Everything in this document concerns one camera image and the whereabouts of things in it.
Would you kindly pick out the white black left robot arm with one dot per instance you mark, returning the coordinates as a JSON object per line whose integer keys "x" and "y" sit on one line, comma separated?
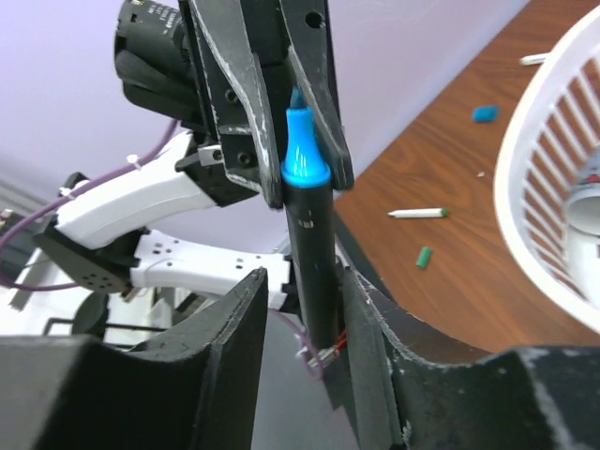
{"x": 100, "y": 234}

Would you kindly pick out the blue highlighter cap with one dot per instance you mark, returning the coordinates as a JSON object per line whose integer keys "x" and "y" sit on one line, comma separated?
{"x": 485, "y": 113}

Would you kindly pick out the black blue highlighter marker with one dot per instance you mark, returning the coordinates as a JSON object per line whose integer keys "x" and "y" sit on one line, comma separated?
{"x": 308, "y": 199}

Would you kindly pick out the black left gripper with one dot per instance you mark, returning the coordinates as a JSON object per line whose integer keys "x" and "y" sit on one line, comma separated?
{"x": 246, "y": 58}

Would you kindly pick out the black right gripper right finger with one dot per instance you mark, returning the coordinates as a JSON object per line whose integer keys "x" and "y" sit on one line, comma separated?
{"x": 414, "y": 387}

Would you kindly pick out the white pen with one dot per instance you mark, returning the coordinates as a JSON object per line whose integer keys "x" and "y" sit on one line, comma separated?
{"x": 533, "y": 59}
{"x": 419, "y": 213}

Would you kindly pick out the white plastic dish basket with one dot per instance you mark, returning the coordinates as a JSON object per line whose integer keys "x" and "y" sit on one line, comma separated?
{"x": 546, "y": 182}

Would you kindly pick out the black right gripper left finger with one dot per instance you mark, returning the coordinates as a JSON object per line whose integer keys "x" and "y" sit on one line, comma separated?
{"x": 194, "y": 386}

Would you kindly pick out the dark green pen cap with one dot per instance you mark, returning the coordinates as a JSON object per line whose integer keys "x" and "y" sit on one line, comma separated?
{"x": 423, "y": 257}

